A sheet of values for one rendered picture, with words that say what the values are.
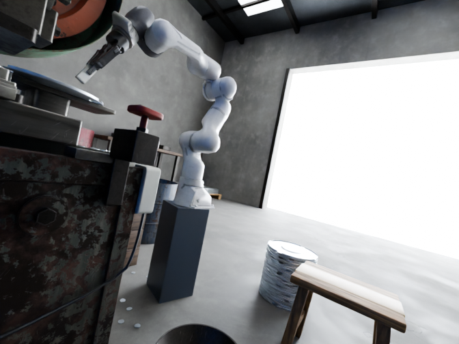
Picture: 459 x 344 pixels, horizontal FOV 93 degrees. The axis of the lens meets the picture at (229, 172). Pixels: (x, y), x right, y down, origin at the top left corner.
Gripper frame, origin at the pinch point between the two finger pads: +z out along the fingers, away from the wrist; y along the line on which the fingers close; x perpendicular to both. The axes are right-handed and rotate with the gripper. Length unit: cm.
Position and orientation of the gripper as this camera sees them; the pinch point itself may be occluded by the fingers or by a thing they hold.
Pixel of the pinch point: (86, 74)
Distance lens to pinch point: 97.7
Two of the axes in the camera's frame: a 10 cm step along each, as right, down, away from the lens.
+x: -3.6, -5.3, -7.7
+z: -4.0, 8.3, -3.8
